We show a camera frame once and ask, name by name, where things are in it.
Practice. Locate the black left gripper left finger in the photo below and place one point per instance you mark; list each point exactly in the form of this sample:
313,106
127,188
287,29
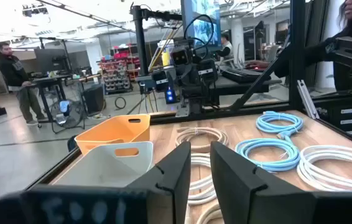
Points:
169,186

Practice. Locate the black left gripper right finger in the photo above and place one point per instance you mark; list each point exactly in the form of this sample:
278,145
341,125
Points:
241,193

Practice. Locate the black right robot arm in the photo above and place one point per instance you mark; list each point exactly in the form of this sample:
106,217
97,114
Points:
194,93

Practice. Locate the light grey plastic bin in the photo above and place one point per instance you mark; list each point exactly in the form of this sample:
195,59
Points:
101,168

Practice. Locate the orange plastic bin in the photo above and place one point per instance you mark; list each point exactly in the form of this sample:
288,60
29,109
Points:
107,133

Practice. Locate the black device with blue lights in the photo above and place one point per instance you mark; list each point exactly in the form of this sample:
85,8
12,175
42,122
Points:
170,95

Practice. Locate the dark grey desk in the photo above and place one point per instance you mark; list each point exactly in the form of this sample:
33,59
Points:
241,87

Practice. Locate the silver aluminium bar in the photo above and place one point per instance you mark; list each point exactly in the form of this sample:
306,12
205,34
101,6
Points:
308,99

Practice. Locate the black box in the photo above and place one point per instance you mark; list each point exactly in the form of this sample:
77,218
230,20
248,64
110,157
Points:
93,99

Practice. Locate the black computer keyboard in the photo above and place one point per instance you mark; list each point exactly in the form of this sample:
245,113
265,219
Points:
244,75

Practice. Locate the black drawer cabinet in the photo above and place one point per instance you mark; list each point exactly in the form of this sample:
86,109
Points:
334,118

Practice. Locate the shelf with red bins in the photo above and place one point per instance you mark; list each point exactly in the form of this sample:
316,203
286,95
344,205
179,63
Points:
113,74

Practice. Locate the black floor fan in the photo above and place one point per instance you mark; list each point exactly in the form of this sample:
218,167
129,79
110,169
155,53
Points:
67,113

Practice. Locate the black stand pole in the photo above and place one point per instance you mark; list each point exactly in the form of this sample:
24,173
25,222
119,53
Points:
140,46

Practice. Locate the black workbench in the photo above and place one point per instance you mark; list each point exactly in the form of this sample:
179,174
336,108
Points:
48,80

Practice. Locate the monitor with blue screen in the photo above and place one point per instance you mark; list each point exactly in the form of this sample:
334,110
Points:
201,28

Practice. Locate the dark monitor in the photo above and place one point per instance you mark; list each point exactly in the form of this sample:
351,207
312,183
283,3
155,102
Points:
50,60

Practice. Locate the black aluminium rig frame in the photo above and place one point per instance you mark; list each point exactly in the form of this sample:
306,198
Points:
297,62

